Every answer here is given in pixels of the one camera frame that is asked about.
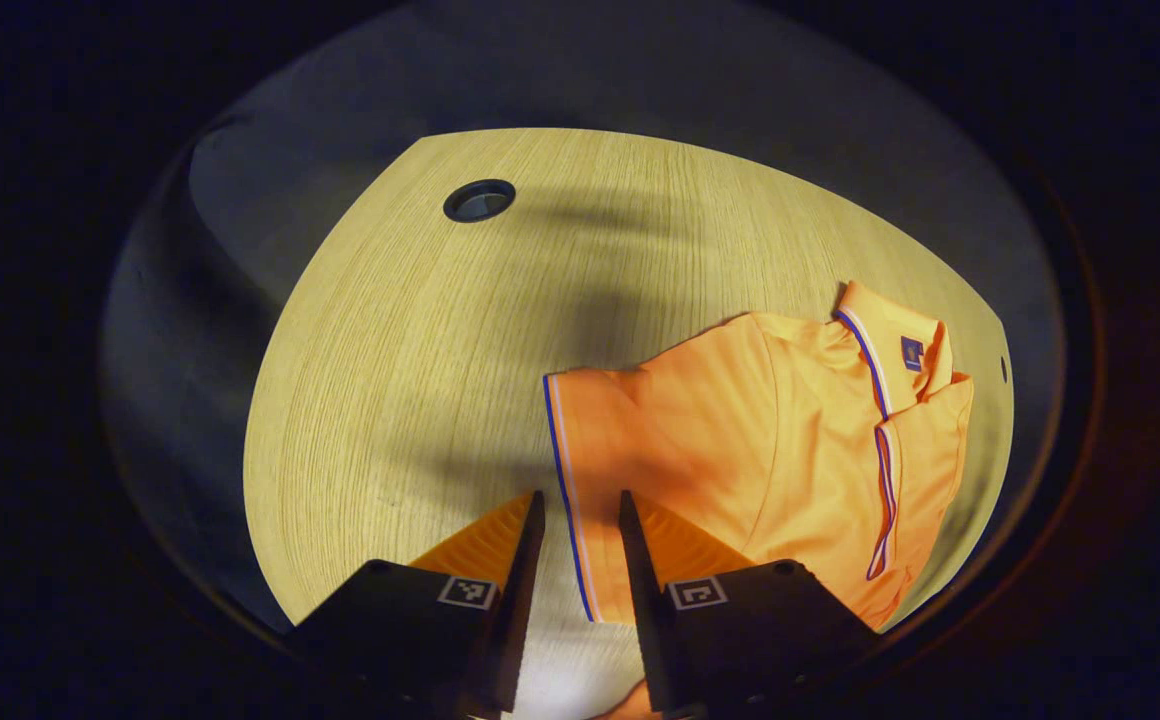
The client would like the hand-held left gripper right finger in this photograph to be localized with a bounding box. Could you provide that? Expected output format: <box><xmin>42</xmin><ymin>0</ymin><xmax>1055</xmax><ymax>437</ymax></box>
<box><xmin>618</xmin><ymin>490</ymin><xmax>876</xmax><ymax>716</ymax></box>

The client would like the orange T-shirt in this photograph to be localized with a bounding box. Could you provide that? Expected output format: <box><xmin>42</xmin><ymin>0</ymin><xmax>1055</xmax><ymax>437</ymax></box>
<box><xmin>543</xmin><ymin>280</ymin><xmax>974</xmax><ymax>720</ymax></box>

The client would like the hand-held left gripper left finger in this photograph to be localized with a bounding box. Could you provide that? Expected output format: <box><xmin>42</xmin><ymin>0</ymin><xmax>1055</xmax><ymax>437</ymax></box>
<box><xmin>290</xmin><ymin>490</ymin><xmax>547</xmax><ymax>716</ymax></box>

